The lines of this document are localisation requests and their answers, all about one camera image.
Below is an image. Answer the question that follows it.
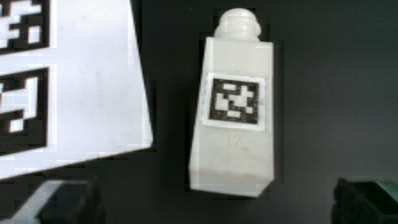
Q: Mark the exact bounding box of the white sheet with tags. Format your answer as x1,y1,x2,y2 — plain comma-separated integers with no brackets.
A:
0,0,153,180

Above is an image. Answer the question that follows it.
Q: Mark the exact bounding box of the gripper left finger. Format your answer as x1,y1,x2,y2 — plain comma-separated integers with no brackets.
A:
0,180,107,224

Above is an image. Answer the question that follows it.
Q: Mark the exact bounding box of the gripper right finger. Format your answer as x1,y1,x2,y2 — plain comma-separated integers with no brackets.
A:
331,178,398,224

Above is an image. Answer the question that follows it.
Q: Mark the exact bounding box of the white table leg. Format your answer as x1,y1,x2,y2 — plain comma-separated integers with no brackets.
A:
189,8,274,197

